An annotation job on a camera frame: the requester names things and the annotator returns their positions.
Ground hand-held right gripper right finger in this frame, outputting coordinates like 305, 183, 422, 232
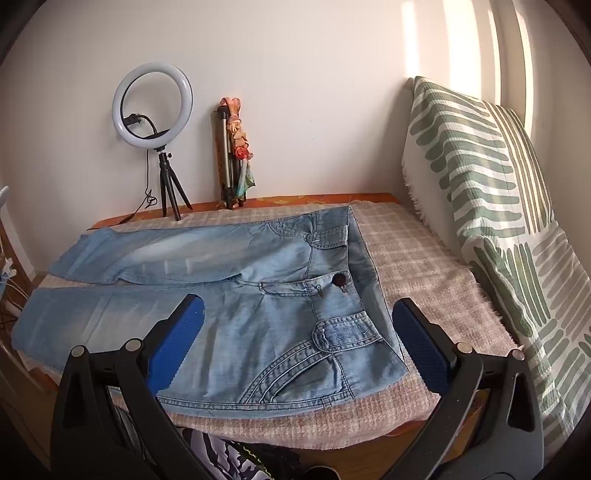
388, 298, 548, 480

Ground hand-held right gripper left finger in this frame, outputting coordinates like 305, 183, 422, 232
50, 293, 218, 480

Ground light blue denim pants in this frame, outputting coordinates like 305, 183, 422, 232
11, 206, 409, 415

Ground pink checked blanket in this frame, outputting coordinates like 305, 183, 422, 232
21, 200, 520, 450

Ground black mini tripod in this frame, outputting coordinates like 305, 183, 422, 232
154, 147, 193, 221

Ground green white patterned pillows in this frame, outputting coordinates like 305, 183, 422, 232
401, 76, 591, 462

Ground folded silver tripod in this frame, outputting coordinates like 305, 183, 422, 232
213, 106, 247, 210

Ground colourful floral scarf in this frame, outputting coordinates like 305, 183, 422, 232
219, 97, 257, 204

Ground white ring light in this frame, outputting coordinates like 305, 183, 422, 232
112, 63, 193, 151

